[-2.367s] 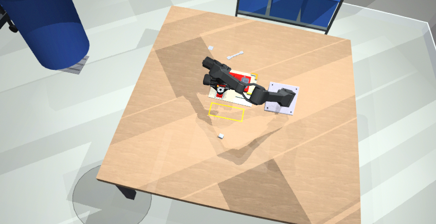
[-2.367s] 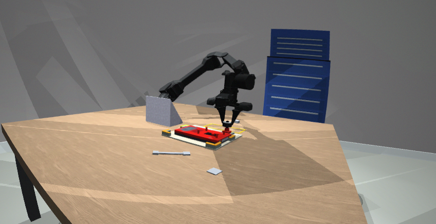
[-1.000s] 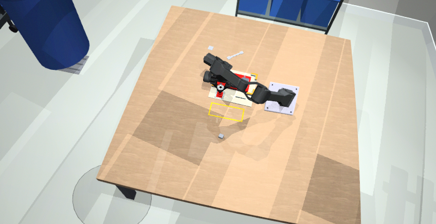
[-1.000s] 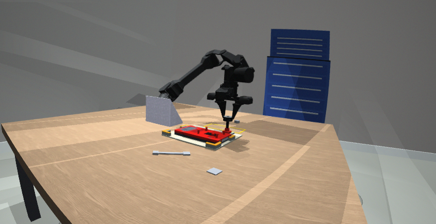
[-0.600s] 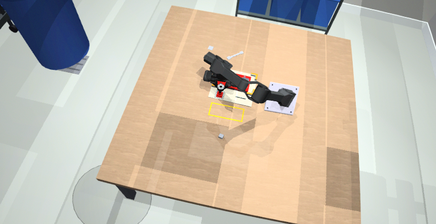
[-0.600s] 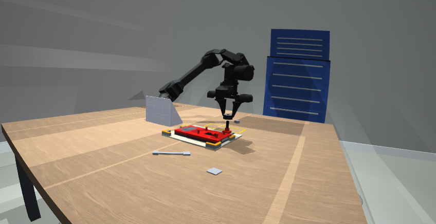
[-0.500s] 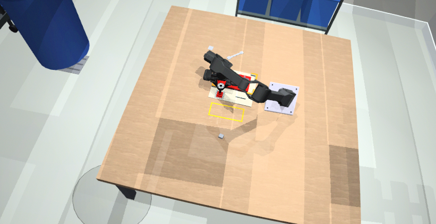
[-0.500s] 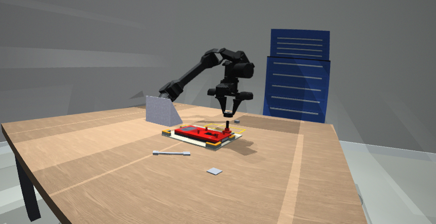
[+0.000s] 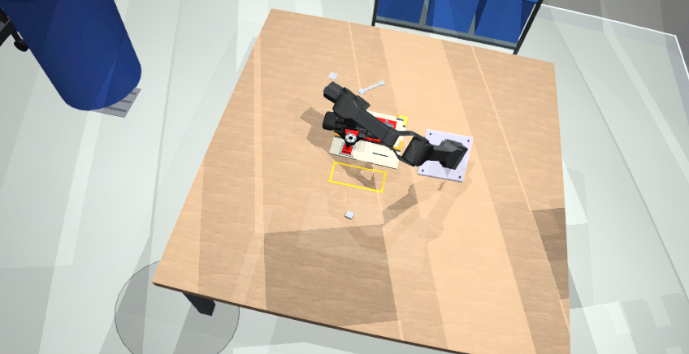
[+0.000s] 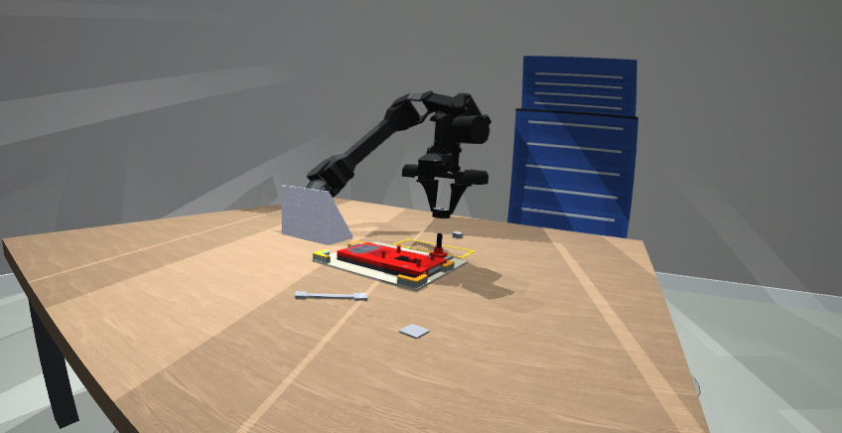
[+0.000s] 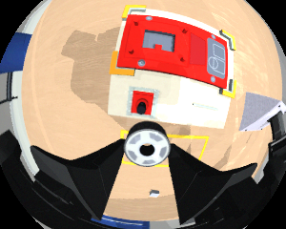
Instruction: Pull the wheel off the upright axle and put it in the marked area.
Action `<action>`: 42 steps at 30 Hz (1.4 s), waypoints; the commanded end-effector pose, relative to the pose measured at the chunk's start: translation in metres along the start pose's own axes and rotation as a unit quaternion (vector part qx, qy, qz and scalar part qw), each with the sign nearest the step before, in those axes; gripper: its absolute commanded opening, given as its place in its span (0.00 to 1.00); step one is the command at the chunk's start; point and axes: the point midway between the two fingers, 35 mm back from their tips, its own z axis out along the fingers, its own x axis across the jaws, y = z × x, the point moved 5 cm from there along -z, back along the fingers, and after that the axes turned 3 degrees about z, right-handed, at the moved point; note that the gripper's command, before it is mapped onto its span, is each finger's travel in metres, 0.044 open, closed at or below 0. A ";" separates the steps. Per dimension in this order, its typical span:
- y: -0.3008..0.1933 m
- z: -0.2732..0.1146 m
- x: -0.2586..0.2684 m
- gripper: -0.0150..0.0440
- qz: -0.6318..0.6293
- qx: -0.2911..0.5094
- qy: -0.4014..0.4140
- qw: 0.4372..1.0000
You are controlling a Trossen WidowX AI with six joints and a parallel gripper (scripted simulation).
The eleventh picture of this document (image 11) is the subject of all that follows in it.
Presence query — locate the black and white wheel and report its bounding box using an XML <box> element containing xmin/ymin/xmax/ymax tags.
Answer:
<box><xmin>124</xmin><ymin>121</ymin><xmax>171</xmax><ymax>168</ymax></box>

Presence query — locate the yellow rectangular outline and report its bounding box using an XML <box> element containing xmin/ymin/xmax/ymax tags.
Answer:
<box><xmin>121</xmin><ymin>130</ymin><xmax>209</xmax><ymax>167</ymax></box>

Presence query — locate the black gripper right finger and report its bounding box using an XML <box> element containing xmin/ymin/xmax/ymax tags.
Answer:
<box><xmin>167</xmin><ymin>144</ymin><xmax>257</xmax><ymax>225</ymax></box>

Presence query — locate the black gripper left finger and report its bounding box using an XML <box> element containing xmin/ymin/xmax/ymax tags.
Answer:
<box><xmin>30</xmin><ymin>138</ymin><xmax>127</xmax><ymax>220</ymax></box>

